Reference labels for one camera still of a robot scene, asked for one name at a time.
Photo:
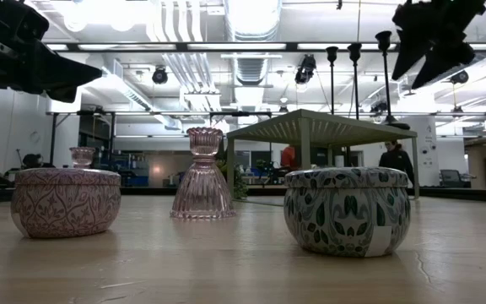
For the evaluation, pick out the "small clear glass holder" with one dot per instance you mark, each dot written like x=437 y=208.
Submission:
x=82 y=156

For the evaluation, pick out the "pink ribbed glass candle holder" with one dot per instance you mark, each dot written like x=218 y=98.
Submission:
x=203 y=190

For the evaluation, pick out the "white rectangular air duct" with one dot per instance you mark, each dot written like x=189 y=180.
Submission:
x=133 y=95

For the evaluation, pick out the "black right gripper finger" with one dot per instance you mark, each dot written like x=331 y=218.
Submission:
x=409 y=48
x=449 y=57

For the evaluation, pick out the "black hanging camera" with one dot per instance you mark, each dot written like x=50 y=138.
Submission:
x=306 y=67

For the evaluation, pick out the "grey office chair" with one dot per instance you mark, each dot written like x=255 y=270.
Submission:
x=451 y=177

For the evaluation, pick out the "pink patterned round candle tin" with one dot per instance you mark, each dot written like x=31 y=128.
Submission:
x=66 y=202

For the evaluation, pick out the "tall black metal candlestick holder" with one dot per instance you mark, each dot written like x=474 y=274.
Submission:
x=383 y=40
x=354 y=50
x=332 y=54

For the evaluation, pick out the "silver round ventilation duct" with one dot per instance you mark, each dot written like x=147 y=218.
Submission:
x=251 y=17

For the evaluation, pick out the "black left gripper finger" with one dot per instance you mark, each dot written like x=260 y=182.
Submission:
x=66 y=95
x=61 y=72

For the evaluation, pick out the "person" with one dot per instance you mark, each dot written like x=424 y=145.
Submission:
x=288 y=157
x=397 y=162

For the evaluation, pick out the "green leaf patterned candle tin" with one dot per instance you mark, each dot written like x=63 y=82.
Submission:
x=344 y=211

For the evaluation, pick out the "green perforated metal riser shelf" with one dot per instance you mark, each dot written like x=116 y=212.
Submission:
x=310 y=126

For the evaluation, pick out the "black hanging spot lamp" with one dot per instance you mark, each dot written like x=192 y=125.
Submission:
x=160 y=75
x=460 y=77

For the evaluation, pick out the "blue storage bins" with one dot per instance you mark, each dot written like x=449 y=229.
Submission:
x=135 y=179

